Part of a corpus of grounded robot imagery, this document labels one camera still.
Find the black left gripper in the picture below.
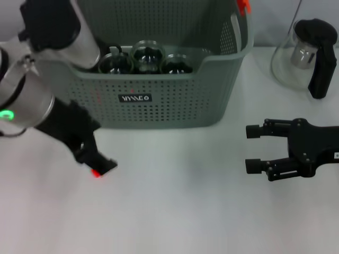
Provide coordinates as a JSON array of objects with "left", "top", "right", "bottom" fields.
[{"left": 34, "top": 99, "right": 119, "bottom": 176}]

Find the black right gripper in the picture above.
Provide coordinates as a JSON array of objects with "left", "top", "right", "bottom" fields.
[{"left": 245, "top": 118, "right": 339, "bottom": 182}]

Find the glass teacup with black base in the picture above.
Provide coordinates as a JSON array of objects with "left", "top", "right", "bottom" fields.
[
  {"left": 131, "top": 40, "right": 166, "bottom": 75},
  {"left": 97, "top": 52, "right": 135, "bottom": 75},
  {"left": 159, "top": 54, "right": 193, "bottom": 75}
]

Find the grey perforated storage bin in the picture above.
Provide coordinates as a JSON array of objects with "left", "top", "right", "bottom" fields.
[{"left": 39, "top": 0, "right": 255, "bottom": 130}]

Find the black clay teapot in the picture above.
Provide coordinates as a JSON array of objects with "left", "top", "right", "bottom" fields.
[{"left": 99, "top": 45, "right": 123, "bottom": 58}]

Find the glass carafe with black handle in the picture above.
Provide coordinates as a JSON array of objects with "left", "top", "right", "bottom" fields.
[{"left": 270, "top": 17, "right": 339, "bottom": 100}]

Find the thin left wrist cable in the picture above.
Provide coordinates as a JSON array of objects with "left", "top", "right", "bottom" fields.
[{"left": 0, "top": 128, "right": 27, "bottom": 138}]

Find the orange bin handle clip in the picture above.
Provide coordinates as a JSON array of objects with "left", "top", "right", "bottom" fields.
[{"left": 236, "top": 0, "right": 252, "bottom": 15}]

